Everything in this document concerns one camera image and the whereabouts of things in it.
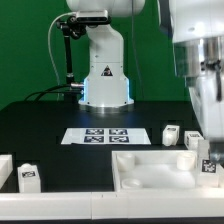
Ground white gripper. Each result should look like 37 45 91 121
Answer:
189 60 224 164

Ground white square table top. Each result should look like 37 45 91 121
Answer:
112 150 224 191

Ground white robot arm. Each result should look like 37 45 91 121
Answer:
66 0 224 163

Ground white sheet with fiducial tags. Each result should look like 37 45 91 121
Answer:
61 128 151 145

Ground white U-shaped fence frame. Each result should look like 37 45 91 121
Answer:
0 152 224 222

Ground grey camera on stand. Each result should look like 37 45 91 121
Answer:
76 10 110 24

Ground black camera stand with cable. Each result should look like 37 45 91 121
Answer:
25 12 86 101

